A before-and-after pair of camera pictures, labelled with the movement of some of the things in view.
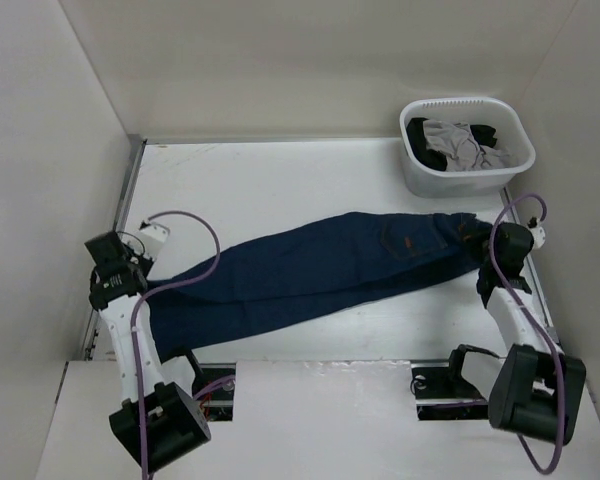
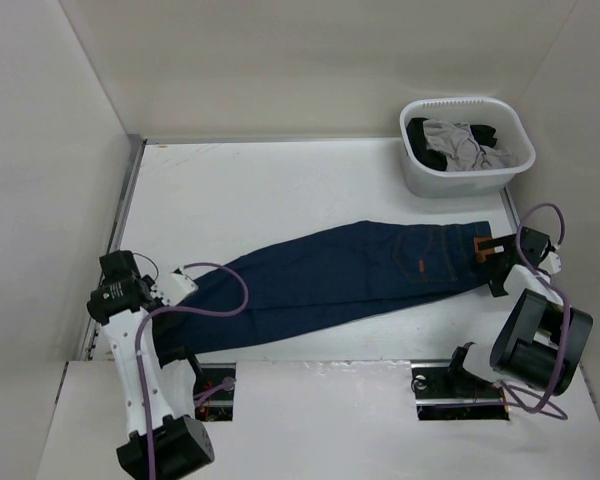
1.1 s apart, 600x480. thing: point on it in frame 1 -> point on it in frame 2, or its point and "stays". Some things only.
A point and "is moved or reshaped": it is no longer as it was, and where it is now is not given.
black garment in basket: [434, 159] stays
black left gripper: [146, 262] -> [150, 282]
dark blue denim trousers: [304, 263] is moved or reshaped
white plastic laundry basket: [511, 132] stays
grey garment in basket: [455, 141] stays
